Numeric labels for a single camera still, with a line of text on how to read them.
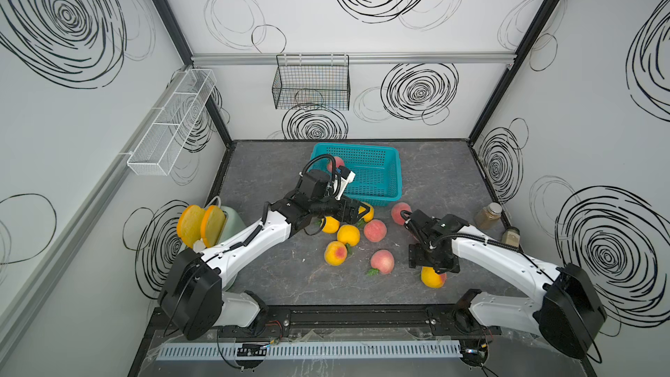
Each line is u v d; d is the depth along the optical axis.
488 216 0.87
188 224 0.70
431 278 0.77
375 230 0.86
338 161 1.07
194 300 0.40
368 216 0.82
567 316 0.39
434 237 0.58
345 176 0.70
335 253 0.81
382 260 0.80
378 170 1.08
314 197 0.61
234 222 0.77
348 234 0.86
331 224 0.88
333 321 0.75
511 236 0.87
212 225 0.71
